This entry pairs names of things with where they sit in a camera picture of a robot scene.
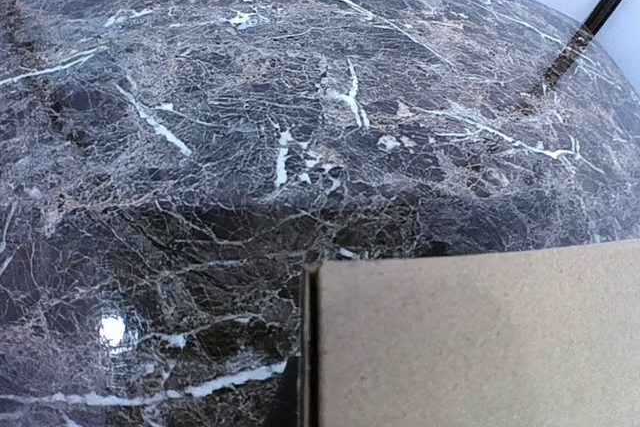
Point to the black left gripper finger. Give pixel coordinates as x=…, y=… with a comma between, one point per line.
x=285, y=404

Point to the brown cardboard box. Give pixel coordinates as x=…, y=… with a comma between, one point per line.
x=534, y=338

